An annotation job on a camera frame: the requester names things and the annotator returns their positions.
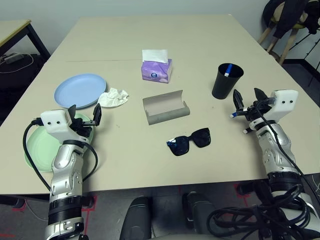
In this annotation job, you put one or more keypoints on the black plastic cup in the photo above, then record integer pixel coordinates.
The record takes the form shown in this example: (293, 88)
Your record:
(222, 87)

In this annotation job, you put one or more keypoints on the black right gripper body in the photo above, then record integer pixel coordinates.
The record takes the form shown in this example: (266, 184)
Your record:
(255, 112)

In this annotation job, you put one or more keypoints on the black table foot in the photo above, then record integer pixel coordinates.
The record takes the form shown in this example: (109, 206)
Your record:
(243, 190)

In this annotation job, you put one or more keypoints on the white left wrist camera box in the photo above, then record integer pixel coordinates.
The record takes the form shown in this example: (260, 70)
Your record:
(53, 122)

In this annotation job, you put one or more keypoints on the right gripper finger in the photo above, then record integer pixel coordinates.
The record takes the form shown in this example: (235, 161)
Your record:
(239, 102)
(260, 97)

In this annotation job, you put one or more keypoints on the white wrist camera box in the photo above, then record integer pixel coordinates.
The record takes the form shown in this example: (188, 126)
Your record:
(53, 122)
(285, 102)

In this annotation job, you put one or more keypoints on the grey glasses case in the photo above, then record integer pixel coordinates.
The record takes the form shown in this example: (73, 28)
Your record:
(162, 115)

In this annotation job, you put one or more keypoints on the black sunglasses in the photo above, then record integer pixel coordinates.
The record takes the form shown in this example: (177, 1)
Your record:
(180, 147)

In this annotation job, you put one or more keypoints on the light blue plate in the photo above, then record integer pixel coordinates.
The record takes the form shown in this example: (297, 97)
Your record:
(77, 90)

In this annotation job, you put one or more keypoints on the wooden stool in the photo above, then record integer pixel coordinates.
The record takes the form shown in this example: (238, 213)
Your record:
(287, 47)

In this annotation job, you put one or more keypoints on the light green plate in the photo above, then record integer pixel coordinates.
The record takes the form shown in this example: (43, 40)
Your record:
(40, 150)

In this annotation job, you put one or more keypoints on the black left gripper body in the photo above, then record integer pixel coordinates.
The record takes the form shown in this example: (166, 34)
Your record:
(81, 127)

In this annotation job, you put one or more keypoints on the beige side table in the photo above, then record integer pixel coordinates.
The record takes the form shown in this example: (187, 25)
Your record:
(10, 30)

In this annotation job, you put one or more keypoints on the purple tissue box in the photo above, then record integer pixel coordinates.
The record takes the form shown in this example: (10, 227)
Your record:
(156, 71)

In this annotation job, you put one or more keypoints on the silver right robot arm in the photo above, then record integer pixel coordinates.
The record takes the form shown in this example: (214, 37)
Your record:
(272, 152)

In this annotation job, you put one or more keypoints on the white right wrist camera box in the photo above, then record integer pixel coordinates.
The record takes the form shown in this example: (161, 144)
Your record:
(285, 102)

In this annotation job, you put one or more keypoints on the robot leg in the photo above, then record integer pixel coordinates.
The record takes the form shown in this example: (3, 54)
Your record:
(136, 220)
(200, 212)

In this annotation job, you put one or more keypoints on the robot left leg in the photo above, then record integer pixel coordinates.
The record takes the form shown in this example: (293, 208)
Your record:
(136, 220)

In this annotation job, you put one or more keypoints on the black jacket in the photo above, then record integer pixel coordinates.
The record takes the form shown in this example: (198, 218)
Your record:
(285, 15)

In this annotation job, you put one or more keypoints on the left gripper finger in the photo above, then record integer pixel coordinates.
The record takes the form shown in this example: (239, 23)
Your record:
(97, 115)
(72, 112)

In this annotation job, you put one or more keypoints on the grey power strip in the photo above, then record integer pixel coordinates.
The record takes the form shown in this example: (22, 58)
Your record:
(12, 58)

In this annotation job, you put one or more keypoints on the white tissue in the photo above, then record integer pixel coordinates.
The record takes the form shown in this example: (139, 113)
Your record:
(112, 97)

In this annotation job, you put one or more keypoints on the robot right leg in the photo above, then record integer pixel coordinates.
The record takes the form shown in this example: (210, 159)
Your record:
(200, 212)

